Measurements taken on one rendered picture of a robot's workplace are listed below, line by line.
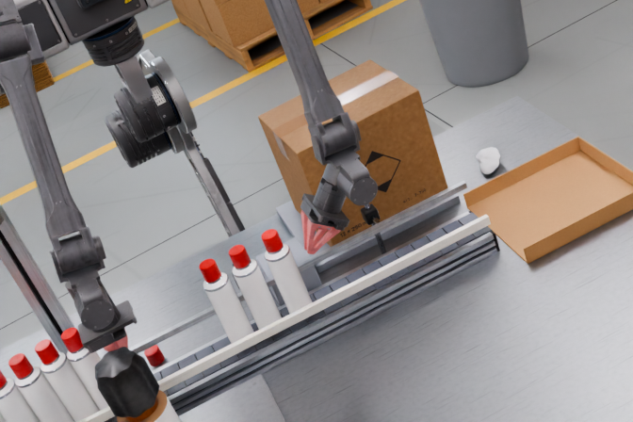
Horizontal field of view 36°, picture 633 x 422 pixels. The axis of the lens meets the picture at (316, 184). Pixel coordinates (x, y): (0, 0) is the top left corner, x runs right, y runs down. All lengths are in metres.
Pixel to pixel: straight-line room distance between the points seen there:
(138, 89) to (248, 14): 2.92
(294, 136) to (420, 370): 0.58
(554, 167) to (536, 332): 0.52
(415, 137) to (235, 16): 3.19
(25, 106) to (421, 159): 0.88
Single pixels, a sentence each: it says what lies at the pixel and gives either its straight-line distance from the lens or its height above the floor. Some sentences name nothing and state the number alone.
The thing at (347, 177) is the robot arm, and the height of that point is 1.17.
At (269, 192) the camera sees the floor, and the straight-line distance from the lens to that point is 4.13.
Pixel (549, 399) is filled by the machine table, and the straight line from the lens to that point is 1.72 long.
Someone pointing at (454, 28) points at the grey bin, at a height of 0.31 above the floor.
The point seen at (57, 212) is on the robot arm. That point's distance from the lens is 1.69.
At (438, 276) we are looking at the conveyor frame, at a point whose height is 0.84.
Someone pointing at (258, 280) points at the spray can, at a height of 1.01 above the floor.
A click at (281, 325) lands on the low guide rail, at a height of 0.91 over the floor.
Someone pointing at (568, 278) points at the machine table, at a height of 0.83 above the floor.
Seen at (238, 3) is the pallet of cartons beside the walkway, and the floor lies 0.36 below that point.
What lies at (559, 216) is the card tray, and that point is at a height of 0.83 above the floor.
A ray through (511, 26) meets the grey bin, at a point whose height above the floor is 0.23.
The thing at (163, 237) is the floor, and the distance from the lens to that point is 4.16.
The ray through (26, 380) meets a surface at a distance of 1.89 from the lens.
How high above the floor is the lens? 2.08
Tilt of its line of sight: 31 degrees down
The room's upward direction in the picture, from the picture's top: 21 degrees counter-clockwise
